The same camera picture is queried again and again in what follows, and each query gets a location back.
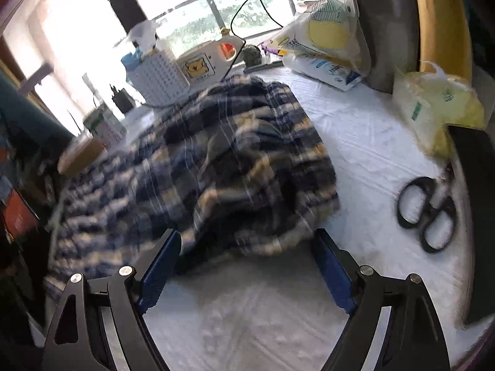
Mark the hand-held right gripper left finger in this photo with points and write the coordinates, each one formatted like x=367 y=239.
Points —
x=158 y=270

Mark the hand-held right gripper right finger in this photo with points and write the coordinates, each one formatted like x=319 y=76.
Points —
x=332 y=270

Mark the navy plaid shirt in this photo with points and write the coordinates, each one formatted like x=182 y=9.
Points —
x=212 y=162

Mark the black scissors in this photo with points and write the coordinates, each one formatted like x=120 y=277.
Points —
x=441 y=206

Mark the beige lunch box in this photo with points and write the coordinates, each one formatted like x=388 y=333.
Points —
x=81 y=156

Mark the white green milk carton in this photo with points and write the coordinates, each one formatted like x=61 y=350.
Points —
x=104 y=127

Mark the black flat box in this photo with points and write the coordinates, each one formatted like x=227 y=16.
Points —
x=477 y=201

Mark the black charger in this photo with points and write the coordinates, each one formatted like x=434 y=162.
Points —
x=123 y=100

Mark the white perforated basket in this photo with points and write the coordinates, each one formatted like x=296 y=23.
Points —
x=160 y=79

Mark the yellow tissue pack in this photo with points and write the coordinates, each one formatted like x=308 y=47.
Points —
x=437 y=104

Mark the white bear print mug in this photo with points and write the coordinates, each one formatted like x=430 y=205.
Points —
x=197 y=65

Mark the small green figurine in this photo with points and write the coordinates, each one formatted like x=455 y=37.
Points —
x=253 y=56

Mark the purple cloth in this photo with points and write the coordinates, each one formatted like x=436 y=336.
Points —
x=270 y=48

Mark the yellow white plastic bag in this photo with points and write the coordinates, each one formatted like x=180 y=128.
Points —
x=325 y=34

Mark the white plastic bag in basket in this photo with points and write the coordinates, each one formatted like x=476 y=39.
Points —
x=143 y=33

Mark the steel thermos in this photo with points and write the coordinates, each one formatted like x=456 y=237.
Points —
x=390 y=27

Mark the yellow curtain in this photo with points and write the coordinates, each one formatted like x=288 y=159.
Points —
x=441 y=23

